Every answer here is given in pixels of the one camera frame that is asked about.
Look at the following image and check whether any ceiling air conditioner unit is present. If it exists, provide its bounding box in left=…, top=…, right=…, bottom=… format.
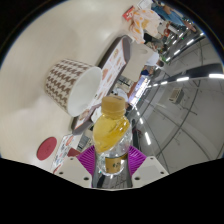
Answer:
left=168, top=87, right=184, bottom=104

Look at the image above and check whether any group of ceiling lights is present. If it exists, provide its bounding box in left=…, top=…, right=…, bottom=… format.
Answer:
left=133, top=31, right=224, bottom=148

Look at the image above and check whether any crumpled orange food wrapper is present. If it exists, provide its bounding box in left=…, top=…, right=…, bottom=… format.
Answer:
left=129, top=8, right=161, bottom=44

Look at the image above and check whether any person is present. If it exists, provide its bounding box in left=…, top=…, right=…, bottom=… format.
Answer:
left=151, top=1, right=198, bottom=31

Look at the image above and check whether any dark food tray with paper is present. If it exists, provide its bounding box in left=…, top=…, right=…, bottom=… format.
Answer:
left=69, top=35, right=134, bottom=134

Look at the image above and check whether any clear bottle with yellow drink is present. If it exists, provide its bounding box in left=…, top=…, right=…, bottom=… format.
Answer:
left=92, top=95, right=133, bottom=177

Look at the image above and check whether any flat round red coaster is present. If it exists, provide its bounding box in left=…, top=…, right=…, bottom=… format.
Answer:
left=36, top=136, right=58, bottom=161

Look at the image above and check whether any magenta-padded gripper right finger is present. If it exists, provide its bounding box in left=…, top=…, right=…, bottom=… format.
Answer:
left=128, top=145, right=170, bottom=188

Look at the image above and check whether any beige wooden chair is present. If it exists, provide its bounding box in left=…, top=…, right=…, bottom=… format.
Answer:
left=121, top=43, right=154, bottom=83

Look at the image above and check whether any white cup with brown pattern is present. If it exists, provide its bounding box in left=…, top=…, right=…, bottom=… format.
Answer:
left=45, top=58, right=103, bottom=118

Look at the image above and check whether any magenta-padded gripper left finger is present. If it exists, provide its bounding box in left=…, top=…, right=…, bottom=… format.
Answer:
left=54, top=145, right=98, bottom=189

